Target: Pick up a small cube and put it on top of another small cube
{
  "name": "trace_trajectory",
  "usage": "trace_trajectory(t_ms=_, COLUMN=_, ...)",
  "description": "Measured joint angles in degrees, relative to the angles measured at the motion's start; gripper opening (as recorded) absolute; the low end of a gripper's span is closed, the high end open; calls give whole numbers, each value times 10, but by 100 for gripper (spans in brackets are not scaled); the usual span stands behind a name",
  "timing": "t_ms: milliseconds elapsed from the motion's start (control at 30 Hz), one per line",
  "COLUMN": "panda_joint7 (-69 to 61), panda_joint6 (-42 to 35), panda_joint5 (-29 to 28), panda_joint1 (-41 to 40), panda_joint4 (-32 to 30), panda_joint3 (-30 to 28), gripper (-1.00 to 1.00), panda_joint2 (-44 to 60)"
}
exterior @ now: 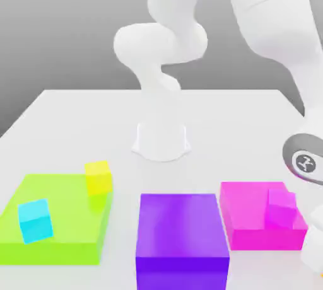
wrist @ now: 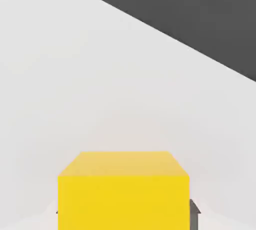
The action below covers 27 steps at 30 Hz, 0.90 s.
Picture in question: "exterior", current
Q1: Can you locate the large magenta box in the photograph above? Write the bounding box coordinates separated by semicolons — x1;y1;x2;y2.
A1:
218;181;309;252

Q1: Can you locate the small cyan cube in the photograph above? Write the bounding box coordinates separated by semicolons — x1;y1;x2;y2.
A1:
17;198;54;245

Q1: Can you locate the small yellow cube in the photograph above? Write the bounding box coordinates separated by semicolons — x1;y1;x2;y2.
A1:
84;160;113;197

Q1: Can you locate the large green box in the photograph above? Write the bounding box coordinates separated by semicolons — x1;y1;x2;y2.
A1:
0;173;114;266

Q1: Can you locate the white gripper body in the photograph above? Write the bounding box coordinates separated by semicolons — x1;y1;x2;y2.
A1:
300;223;323;272

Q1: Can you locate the small magenta cube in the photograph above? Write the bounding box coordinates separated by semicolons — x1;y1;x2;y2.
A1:
267;188;297;230

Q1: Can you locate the large purple box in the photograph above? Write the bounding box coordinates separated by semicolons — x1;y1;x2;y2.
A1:
135;193;230;290

